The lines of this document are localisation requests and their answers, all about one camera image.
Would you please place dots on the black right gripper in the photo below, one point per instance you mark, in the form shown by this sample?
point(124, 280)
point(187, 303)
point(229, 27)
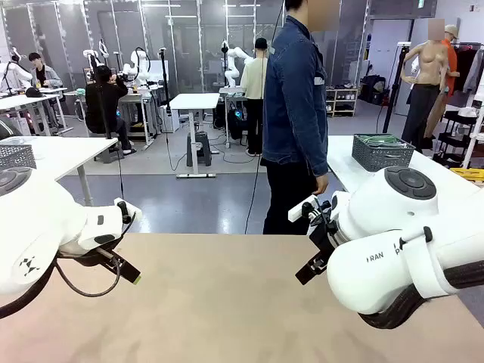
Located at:
point(325, 238)

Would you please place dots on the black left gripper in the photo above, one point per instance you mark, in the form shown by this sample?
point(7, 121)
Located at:
point(83, 259)

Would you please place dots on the grey perforated plastic basket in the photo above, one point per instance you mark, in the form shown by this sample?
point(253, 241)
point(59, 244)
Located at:
point(17, 157)
point(382, 159)

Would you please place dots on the green towel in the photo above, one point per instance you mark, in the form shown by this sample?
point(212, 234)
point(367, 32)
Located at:
point(378, 140)

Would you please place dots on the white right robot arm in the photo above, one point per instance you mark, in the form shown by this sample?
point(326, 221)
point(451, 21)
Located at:
point(378, 211)

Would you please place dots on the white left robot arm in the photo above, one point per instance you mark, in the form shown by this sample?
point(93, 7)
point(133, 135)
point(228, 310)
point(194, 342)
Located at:
point(38, 227)

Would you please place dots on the person's right forearm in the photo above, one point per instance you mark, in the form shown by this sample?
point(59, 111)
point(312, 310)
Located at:
point(315, 151)

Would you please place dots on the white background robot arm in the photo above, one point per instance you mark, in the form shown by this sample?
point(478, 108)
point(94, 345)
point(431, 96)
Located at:
point(230, 73)
point(15, 70)
point(135, 62)

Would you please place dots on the person's right hand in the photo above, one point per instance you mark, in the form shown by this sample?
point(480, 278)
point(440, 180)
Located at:
point(321, 185)

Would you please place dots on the white side table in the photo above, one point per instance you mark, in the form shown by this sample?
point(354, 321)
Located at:
point(64, 151)
point(348, 166)

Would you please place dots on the grey step stool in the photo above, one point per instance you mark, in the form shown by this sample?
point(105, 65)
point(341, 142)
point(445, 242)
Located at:
point(198, 151)

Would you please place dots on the computer tower with lights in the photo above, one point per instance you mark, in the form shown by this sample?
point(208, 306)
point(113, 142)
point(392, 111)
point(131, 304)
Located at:
point(238, 123)

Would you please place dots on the seated person in black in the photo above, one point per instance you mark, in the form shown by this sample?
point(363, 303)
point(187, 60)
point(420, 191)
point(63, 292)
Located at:
point(102, 102)

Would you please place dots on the wooden shoe rack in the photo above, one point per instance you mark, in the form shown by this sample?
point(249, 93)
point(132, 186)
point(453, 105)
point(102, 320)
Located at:
point(342, 99)

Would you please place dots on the person in denim jacket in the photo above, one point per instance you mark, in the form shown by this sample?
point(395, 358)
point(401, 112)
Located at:
point(291, 94)

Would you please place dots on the white standing desk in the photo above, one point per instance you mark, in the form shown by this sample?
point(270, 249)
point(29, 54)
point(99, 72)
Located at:
point(194, 100)

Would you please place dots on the dark round bag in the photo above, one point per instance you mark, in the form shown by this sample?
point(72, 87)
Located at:
point(7, 130)

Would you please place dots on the yellow flat crate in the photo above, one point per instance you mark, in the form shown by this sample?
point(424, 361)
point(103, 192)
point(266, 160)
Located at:
point(469, 174)

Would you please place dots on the black bags pile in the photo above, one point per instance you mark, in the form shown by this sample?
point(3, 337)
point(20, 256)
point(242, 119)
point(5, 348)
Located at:
point(372, 89)

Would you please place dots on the black tripod pole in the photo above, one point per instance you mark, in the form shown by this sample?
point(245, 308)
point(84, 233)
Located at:
point(393, 94)

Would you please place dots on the standing person in cream sweater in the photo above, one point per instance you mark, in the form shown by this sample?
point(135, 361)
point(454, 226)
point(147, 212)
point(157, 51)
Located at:
point(254, 81)

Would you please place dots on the white background workbench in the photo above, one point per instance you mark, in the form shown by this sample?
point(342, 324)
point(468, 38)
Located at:
point(22, 99)

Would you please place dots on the black cap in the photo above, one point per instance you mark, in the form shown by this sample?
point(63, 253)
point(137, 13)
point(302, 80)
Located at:
point(33, 92)

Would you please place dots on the seated person in grey jacket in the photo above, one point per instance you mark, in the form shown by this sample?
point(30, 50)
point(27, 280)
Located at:
point(45, 75)

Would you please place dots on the black shelf cart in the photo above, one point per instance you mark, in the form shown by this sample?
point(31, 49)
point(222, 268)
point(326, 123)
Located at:
point(457, 121)

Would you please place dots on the bare mannequin with dark trousers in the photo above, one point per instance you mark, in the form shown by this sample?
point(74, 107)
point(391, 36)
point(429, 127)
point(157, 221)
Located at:
point(425, 64)

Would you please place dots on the dark hanging garment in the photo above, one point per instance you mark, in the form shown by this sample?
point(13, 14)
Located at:
point(465, 72)

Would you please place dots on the mannequin with orange shirt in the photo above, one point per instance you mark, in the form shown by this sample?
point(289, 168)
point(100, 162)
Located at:
point(452, 56)

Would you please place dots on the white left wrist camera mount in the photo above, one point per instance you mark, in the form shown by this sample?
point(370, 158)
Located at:
point(135, 212)

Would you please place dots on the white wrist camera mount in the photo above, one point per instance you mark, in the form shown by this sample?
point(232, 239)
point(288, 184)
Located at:
point(135, 212)
point(298, 212)

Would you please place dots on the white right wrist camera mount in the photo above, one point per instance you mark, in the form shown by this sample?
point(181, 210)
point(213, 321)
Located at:
point(298, 212)

